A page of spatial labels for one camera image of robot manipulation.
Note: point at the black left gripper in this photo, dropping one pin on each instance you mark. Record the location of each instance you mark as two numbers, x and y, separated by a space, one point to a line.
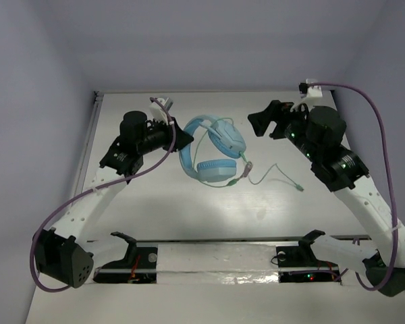
171 136

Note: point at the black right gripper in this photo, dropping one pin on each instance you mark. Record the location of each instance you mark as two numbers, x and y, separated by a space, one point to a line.
277 111

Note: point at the light blue headphones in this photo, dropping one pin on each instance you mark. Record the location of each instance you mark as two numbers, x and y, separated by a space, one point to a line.
213 159

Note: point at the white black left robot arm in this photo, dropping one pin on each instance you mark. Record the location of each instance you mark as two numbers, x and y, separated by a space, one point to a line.
58 246

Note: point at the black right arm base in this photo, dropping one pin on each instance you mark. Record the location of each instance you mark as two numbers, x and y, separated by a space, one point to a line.
298 264

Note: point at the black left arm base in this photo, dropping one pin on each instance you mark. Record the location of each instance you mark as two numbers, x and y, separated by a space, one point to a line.
137 266

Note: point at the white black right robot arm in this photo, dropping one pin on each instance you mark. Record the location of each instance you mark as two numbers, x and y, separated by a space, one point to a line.
349 180

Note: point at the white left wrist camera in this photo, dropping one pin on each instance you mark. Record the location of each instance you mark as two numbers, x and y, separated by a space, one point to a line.
158 108

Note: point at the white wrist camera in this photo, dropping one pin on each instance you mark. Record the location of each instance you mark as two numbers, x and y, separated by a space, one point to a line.
158 108
310 93

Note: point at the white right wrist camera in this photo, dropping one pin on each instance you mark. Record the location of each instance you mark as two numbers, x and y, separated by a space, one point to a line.
310 93

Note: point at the silver foil base rail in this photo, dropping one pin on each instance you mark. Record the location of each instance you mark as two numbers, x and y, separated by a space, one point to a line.
246 262

